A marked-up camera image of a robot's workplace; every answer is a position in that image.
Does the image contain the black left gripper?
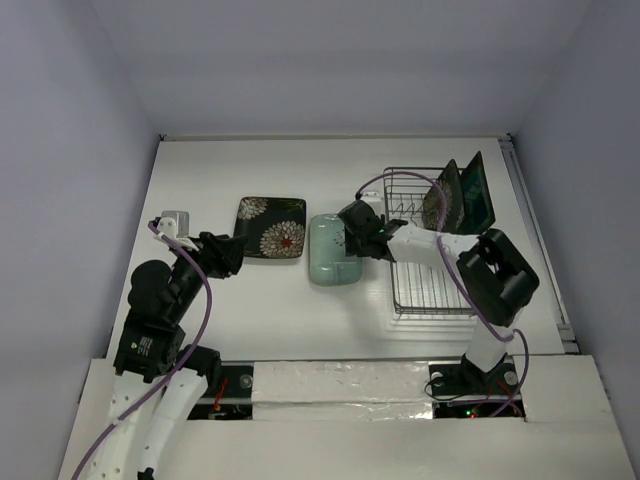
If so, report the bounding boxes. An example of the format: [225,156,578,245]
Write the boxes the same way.
[169,228,248,319]

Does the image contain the light green rectangular plate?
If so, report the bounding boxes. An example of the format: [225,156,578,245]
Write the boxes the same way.
[309,214,363,287]

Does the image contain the large black floral square plate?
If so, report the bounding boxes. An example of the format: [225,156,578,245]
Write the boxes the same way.
[234,196,307,260]

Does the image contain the small black floral square plate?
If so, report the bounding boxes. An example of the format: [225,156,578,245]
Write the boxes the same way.
[422,159,465,234]

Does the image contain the black plate with teal centre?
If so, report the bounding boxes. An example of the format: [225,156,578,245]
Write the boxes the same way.
[458,151,496,234]

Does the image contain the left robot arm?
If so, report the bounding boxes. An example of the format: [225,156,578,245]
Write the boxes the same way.
[72,217,247,479]

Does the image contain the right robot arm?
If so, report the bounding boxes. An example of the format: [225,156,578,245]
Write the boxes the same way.
[338,200,540,399]

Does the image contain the white foam front panel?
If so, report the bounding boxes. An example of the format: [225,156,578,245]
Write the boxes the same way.
[60,355,634,479]

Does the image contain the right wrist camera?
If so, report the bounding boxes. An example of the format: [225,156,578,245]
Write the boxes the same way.
[355,187,383,204]

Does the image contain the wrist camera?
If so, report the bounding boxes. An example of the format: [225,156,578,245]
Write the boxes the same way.
[150,210,198,250]
[355,187,383,204]

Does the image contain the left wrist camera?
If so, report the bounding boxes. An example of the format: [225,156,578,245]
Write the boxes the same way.
[150,210,198,250]

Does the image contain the grey wire dish rack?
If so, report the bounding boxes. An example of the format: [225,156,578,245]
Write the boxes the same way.
[383,167,476,321]

